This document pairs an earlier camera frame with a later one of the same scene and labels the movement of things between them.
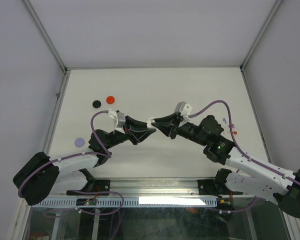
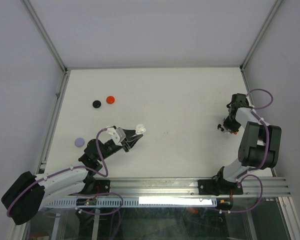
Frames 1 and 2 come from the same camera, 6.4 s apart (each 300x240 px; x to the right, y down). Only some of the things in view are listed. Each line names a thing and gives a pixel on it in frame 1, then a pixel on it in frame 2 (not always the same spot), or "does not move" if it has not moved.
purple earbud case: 79,142 does not move
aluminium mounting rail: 156,188 does not move
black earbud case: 96,104 does not move
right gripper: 166,130 -> 233,127
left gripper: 135,136 -> 129,134
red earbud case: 110,100 does not move
